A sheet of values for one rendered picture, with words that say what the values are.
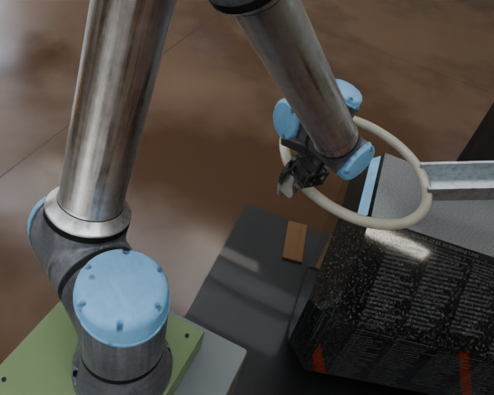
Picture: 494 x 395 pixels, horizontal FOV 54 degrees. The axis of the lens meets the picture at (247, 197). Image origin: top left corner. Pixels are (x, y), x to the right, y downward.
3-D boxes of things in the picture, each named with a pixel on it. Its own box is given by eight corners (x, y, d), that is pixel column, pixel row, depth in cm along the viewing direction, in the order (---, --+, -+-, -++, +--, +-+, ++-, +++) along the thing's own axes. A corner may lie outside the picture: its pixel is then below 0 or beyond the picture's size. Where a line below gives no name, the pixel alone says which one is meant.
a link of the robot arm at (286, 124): (308, 118, 97) (349, 109, 104) (273, 89, 103) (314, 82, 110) (296, 155, 103) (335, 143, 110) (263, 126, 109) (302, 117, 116)
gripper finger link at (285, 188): (278, 208, 131) (296, 185, 126) (268, 193, 134) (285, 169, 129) (287, 208, 133) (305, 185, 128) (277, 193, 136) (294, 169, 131)
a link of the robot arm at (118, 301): (101, 398, 80) (97, 343, 68) (61, 320, 89) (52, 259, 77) (180, 354, 88) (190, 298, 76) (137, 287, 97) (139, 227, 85)
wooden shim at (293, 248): (288, 222, 254) (288, 220, 253) (306, 226, 254) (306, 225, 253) (281, 258, 237) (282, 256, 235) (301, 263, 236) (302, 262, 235)
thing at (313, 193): (411, 138, 166) (415, 131, 164) (446, 249, 132) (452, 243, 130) (277, 99, 158) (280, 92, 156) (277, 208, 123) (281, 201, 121)
